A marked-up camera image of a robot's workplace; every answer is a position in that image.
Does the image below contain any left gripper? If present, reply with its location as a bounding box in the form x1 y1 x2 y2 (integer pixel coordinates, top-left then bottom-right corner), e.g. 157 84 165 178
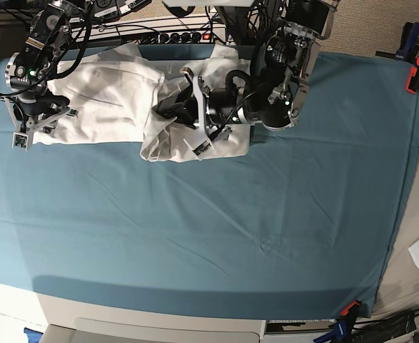
152 66 252 157

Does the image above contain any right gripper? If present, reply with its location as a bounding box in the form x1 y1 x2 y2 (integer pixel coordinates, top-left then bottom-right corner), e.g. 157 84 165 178
1 91 79 151

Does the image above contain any white T-shirt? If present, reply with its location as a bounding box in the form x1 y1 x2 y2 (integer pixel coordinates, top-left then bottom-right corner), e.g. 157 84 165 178
33 44 250 163

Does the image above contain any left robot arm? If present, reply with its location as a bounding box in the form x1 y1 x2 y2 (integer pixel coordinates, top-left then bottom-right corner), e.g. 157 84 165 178
153 1 339 158

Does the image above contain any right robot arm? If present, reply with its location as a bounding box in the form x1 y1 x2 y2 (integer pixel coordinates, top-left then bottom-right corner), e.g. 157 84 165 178
0 1 94 150

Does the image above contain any teal table cover cloth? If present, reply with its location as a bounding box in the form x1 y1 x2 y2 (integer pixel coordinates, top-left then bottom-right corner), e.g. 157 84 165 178
0 53 419 319

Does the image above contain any beige drawer cabinet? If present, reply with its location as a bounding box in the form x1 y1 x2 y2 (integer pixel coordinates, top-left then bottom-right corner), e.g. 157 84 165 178
37 294 266 342

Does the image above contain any blue clamp top right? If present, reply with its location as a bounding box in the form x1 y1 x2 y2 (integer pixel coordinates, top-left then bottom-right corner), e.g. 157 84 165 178
375 22 419 64

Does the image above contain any orange blue clamp bottom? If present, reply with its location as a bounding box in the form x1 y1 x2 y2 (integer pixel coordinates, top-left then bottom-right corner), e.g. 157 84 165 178
313 301 363 343

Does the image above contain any power strip with red switch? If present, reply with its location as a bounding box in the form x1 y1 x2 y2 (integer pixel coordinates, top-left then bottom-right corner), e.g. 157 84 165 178
134 29 226 45

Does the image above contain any white overhead mount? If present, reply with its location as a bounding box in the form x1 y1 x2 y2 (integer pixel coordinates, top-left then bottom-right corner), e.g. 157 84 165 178
163 0 254 7

